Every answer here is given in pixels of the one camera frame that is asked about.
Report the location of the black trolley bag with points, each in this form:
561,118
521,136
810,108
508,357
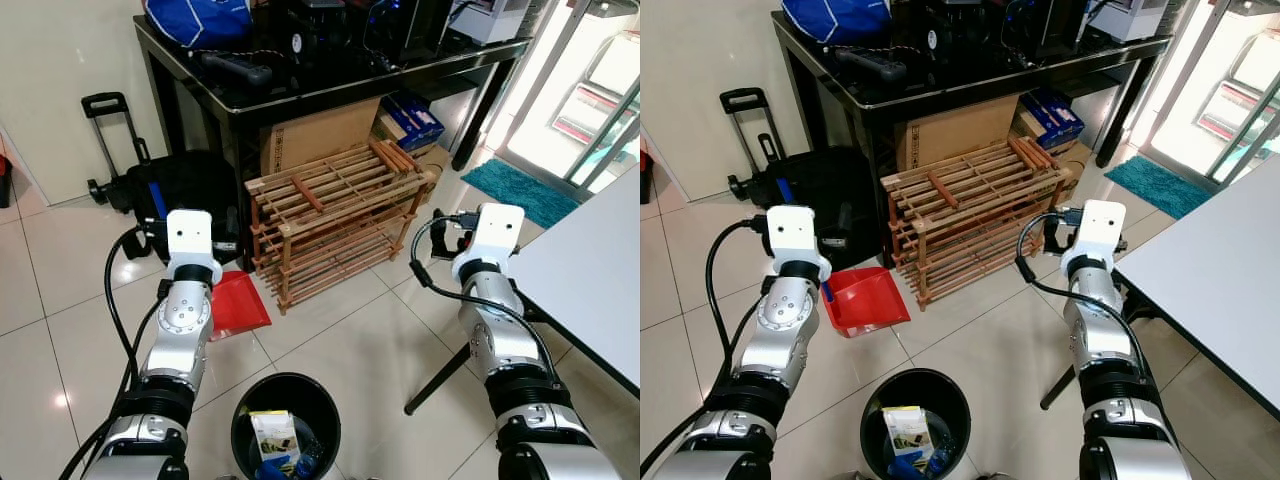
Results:
185,180
840,180

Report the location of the blue printed box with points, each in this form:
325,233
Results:
1052,115
412,120

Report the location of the teal floor mat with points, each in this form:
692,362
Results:
520,190
1160,185

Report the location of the small brown cardboard box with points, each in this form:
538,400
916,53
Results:
435,158
1075,158

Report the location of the blue crumpled trash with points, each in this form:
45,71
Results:
295,468
915,468

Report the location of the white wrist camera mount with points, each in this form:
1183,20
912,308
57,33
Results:
495,235
795,235
190,240
1095,235

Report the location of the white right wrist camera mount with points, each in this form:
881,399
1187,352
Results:
495,235
1095,235

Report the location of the red and black floor tool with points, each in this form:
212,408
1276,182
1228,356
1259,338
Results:
645,178
5,180

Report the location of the blue fabric bag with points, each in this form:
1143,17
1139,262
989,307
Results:
200,22
835,18

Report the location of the black power strip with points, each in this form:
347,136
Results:
238,68
872,64

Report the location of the black electronics pile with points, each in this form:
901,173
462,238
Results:
300,45
940,40

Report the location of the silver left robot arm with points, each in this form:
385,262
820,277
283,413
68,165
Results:
185,322
785,320

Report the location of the black round rubbish bin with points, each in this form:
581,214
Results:
945,400
315,400

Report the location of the white printed carton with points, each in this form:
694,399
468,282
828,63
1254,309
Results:
275,435
905,430

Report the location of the red plastic dustpan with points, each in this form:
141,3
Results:
865,300
240,305

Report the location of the wooden slatted shoe rack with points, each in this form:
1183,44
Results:
330,215
965,210

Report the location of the large brown cardboard box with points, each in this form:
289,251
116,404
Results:
320,135
955,130

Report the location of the white folding table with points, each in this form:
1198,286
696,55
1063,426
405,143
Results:
1220,270
590,270

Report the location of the grey box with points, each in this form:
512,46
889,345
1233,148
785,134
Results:
1130,18
490,20

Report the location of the black glossy table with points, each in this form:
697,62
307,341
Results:
1040,72
400,78

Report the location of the sliding glass door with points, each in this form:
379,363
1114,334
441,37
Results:
1240,90
600,100

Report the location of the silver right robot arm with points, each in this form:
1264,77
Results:
1095,330
500,340

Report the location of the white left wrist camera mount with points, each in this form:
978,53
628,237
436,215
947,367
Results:
795,235
190,240

